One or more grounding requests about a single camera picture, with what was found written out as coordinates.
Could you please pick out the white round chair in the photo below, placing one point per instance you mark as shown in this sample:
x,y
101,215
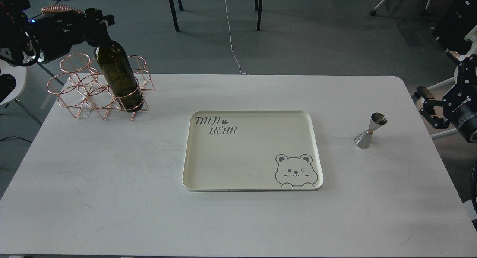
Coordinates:
x,y
13,81

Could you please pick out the copper wire wine rack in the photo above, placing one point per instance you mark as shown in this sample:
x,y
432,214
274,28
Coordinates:
x,y
87,89

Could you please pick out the silver steel jigger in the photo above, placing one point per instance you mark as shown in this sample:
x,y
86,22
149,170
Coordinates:
x,y
364,139

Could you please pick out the white chair wheeled base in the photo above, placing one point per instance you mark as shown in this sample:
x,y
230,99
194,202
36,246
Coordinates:
x,y
397,4

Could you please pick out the black equipment case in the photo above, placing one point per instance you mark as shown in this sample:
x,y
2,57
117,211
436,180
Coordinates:
x,y
458,21

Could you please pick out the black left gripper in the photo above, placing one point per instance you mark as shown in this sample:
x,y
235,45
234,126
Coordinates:
x,y
56,35

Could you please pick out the black table legs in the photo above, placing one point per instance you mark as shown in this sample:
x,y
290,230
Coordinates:
x,y
210,12

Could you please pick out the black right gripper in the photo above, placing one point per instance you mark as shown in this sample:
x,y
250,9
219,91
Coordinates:
x,y
460,102

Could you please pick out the dark green wine bottle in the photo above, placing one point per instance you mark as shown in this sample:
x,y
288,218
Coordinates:
x,y
114,64

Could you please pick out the white office chair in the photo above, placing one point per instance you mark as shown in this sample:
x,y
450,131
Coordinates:
x,y
439,90

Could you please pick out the cream bear serving tray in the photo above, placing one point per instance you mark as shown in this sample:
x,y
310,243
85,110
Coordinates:
x,y
251,151

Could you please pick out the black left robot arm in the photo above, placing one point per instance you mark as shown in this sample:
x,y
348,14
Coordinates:
x,y
25,41

